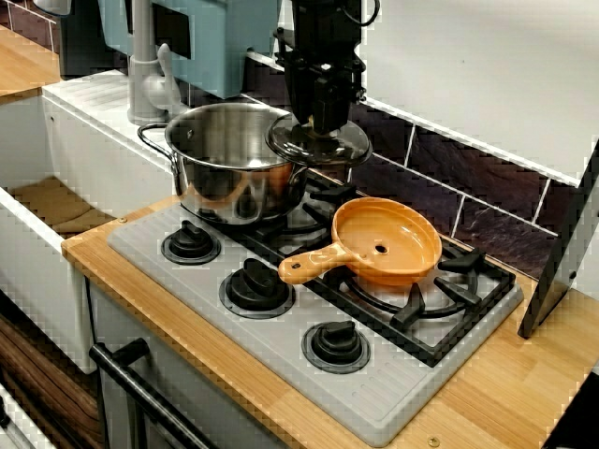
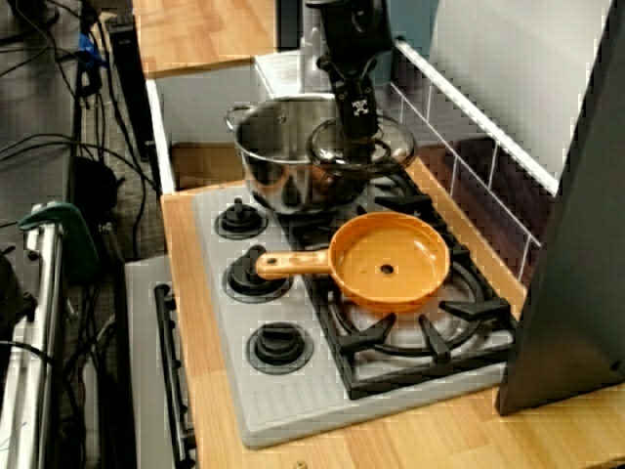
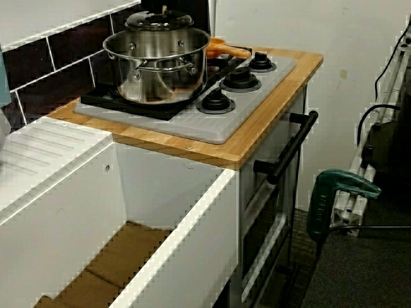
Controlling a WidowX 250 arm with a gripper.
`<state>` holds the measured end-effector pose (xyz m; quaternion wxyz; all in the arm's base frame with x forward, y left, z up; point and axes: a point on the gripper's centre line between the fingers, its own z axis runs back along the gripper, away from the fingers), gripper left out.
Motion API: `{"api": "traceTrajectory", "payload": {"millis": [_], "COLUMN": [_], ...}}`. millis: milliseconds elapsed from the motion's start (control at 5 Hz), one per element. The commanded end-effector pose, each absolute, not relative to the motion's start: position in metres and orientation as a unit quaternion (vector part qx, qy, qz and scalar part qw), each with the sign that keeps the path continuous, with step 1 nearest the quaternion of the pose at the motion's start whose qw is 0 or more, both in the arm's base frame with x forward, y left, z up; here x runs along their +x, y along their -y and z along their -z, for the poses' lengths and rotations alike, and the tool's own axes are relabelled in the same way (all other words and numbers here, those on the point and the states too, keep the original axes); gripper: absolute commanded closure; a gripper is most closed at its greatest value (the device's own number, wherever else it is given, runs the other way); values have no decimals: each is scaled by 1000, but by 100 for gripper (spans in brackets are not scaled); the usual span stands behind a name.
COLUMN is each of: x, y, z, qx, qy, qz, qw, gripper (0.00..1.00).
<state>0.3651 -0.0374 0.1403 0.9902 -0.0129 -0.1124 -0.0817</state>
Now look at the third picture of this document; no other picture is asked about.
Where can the orange toy saucepan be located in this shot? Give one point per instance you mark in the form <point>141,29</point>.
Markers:
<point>231,51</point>

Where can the amber glass lid yellow knob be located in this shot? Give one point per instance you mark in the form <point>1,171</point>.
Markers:
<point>160,22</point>

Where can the grey stove top panel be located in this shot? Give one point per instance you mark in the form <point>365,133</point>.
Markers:
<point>208,128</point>

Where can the black stove knob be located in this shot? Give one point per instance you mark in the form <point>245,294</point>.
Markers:
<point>215,102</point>
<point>261,62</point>
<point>241,78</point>

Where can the wooden countertop with stove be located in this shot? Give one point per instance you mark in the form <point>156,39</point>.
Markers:
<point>257,128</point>

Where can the stainless steel pot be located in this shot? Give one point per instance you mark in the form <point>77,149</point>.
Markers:
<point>160,80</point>

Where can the black burner grate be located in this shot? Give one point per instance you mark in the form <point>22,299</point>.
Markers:
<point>229,64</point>
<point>102,102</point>

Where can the oven door with window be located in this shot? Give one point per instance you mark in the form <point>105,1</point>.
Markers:
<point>266,231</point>

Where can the green clamp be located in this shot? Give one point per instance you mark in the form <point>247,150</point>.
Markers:
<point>321,205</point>

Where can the brown cardboard sheet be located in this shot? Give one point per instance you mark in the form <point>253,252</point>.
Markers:
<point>122,256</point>

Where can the white sink basin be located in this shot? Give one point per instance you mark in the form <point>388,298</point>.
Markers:
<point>64,208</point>

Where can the black object on floor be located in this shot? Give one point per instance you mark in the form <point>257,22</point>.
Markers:
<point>391,154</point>

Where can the dark tile backsplash panel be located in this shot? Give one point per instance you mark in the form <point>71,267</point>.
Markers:
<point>32,64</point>

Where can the white backsplash ledge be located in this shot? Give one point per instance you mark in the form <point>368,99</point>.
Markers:
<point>48,16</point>

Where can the teal box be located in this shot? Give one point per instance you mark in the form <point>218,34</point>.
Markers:
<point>4,80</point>

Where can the aluminium frame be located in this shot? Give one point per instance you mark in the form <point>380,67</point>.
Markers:
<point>350,215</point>

